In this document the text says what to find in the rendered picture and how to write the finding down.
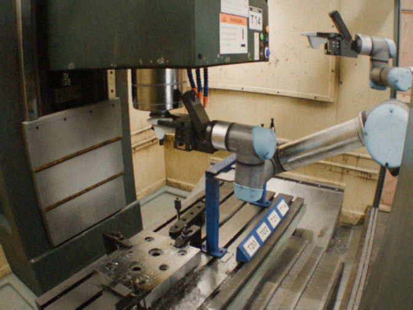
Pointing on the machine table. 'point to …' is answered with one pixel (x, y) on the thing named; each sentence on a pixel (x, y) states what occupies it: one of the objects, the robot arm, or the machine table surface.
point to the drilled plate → (112, 278)
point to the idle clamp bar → (195, 214)
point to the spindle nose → (158, 88)
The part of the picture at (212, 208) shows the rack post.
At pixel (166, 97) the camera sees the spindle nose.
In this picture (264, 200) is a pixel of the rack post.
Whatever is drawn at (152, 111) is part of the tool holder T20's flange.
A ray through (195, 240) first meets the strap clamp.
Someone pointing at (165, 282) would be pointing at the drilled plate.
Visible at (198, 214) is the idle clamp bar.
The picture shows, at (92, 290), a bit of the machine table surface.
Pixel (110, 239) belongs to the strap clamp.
